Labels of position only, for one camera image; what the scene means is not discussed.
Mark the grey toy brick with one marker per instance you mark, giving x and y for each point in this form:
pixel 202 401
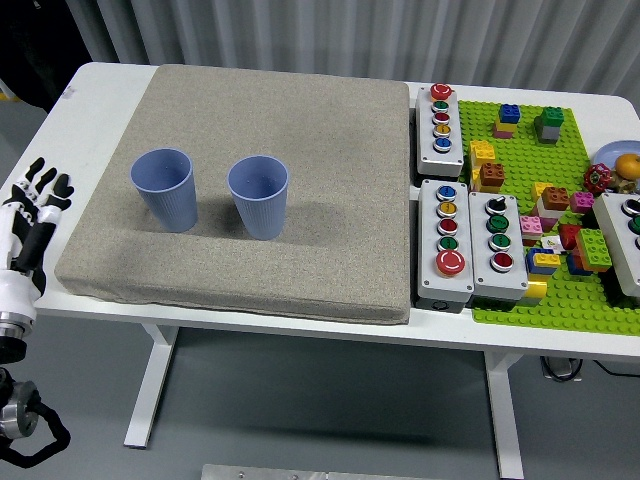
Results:
pixel 549 135

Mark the blue ribbed plastic cup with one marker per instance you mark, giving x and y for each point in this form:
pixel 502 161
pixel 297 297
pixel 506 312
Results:
pixel 262 210
pixel 167 195

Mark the yellow round toy brick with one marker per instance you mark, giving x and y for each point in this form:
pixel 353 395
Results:
pixel 536 289

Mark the red handwheel brass valve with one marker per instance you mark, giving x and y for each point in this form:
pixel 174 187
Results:
pixel 596 177

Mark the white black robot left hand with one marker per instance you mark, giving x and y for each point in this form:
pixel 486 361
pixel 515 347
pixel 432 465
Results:
pixel 15 295

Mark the red toy brick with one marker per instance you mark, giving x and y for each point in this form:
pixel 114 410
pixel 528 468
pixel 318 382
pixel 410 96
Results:
pixel 570 234

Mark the brown toy brick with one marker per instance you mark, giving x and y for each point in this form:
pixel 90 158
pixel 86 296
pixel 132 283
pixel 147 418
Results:
pixel 556 197
pixel 492 174

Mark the blue toy brick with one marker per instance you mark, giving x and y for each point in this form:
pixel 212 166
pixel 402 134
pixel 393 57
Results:
pixel 509 112
pixel 577 269
pixel 532 265

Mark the grey five-button control box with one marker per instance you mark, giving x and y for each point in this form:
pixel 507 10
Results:
pixel 450 152
pixel 430 250

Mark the large green toy brick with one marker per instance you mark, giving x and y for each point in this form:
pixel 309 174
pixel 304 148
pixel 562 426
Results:
pixel 593 247

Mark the blue plate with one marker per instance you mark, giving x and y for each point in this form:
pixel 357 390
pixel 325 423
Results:
pixel 607 152

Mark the magenta toy brick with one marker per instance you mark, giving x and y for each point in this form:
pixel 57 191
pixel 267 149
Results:
pixel 581 201

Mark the grey-brown cushion mat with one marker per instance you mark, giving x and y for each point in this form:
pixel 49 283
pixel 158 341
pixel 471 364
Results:
pixel 300 165

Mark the white table leg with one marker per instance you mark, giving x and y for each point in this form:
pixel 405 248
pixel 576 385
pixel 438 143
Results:
pixel 150 390
pixel 505 410

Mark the grey selector switch control box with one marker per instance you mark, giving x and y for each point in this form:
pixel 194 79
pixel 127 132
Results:
pixel 482 260

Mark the grey green-button control box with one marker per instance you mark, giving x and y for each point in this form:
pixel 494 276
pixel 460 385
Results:
pixel 617 245

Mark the orange fruit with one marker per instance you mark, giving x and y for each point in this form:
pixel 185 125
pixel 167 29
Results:
pixel 627 164

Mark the green studded baseplate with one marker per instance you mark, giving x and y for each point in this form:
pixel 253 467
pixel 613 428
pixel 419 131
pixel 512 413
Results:
pixel 520 145

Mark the person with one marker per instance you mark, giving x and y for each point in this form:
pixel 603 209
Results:
pixel 35 45

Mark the grey pleated curtain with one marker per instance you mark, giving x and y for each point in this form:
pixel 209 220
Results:
pixel 400 35

